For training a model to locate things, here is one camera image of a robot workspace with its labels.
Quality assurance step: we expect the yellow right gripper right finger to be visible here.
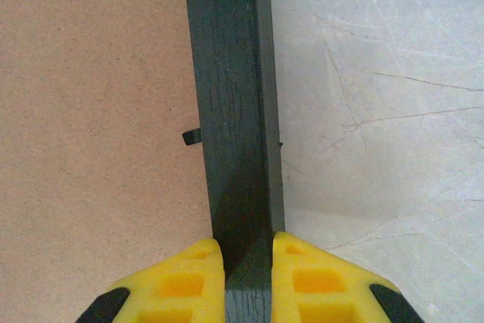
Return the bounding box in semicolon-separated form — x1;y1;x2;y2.
270;230;427;323

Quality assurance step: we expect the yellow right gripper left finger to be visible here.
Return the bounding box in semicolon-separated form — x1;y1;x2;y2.
75;238;228;323

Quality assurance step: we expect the black wooden picture frame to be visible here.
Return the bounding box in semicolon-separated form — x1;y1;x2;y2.
181;0;287;323

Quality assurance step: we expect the brown fibreboard backing board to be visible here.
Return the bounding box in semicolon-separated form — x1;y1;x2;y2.
0;0;216;323

